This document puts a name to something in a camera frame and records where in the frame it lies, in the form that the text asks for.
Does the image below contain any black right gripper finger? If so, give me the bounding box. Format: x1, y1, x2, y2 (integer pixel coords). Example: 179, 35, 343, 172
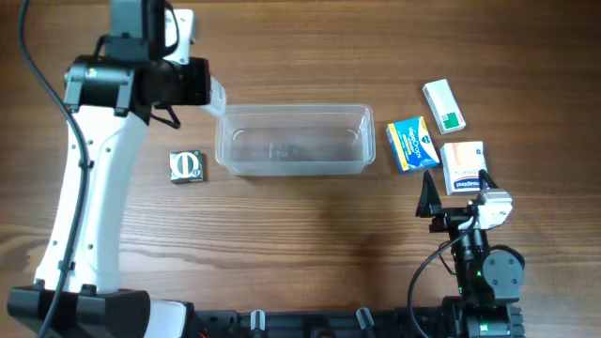
478, 169, 498, 190
415, 171, 442, 217

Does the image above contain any blue VapoDrops lozenge box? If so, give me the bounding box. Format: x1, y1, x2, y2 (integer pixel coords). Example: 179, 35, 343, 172
386, 116, 440, 173

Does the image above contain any green Zam-Buk ointment box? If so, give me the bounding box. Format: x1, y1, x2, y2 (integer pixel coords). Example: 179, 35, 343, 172
169, 150, 205, 184

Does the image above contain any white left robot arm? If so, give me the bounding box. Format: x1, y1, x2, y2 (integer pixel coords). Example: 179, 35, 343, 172
8, 1, 226, 337

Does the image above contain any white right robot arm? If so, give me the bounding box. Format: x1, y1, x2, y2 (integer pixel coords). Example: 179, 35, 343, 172
407, 169, 526, 337

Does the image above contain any clear plastic container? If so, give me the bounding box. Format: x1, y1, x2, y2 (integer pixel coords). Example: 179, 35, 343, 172
215, 104, 376, 177

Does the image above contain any white Hansaplast plaster box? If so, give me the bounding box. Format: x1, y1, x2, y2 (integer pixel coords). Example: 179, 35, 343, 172
440, 141, 486, 195

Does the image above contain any white green medicine box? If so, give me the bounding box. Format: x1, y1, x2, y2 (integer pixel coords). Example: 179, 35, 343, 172
423, 79, 466, 134

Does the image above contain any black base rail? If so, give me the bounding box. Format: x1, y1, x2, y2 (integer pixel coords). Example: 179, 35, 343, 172
196, 309, 419, 338

